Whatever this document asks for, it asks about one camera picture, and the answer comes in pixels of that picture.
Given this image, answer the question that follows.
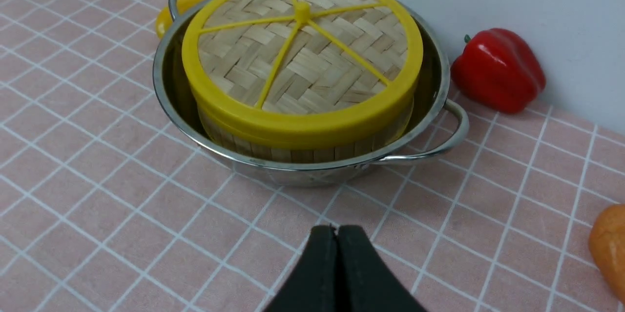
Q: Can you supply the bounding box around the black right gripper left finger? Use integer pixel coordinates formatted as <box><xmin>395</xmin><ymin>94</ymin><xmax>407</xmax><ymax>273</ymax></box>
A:
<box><xmin>264</xmin><ymin>225</ymin><xmax>338</xmax><ymax>312</ymax></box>

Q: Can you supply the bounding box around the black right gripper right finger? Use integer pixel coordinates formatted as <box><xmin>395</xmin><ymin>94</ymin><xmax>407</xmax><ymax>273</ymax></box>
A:
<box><xmin>337</xmin><ymin>225</ymin><xmax>426</xmax><ymax>312</ymax></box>

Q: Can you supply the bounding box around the bamboo steamer basket yellow rim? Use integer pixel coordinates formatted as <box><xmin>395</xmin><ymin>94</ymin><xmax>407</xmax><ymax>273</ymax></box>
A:
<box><xmin>182</xmin><ymin>0</ymin><xmax>424</xmax><ymax>164</ymax></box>

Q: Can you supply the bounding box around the woven bamboo steamer lid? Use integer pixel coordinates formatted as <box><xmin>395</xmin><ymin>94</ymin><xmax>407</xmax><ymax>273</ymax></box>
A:
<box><xmin>182</xmin><ymin>0</ymin><xmax>424</xmax><ymax>147</ymax></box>

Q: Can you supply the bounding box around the stainless steel pot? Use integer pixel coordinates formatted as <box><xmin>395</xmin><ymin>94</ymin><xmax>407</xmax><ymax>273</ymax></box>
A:
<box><xmin>152</xmin><ymin>0</ymin><xmax>470</xmax><ymax>186</ymax></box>

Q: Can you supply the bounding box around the pink checked tablecloth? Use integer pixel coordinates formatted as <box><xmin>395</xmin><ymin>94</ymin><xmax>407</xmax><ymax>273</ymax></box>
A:
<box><xmin>0</xmin><ymin>0</ymin><xmax>624</xmax><ymax>312</ymax></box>

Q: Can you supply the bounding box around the orange potato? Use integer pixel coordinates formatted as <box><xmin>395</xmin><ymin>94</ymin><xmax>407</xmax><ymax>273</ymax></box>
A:
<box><xmin>588</xmin><ymin>204</ymin><xmax>625</xmax><ymax>304</ymax></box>

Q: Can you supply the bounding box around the red bell pepper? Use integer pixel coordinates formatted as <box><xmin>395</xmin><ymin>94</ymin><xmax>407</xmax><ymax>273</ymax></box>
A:
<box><xmin>451</xmin><ymin>28</ymin><xmax>546</xmax><ymax>115</ymax></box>

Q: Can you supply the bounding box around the yellow banana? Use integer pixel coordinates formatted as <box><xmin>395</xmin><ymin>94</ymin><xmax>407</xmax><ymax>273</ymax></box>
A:
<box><xmin>154</xmin><ymin>0</ymin><xmax>204</xmax><ymax>40</ymax></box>

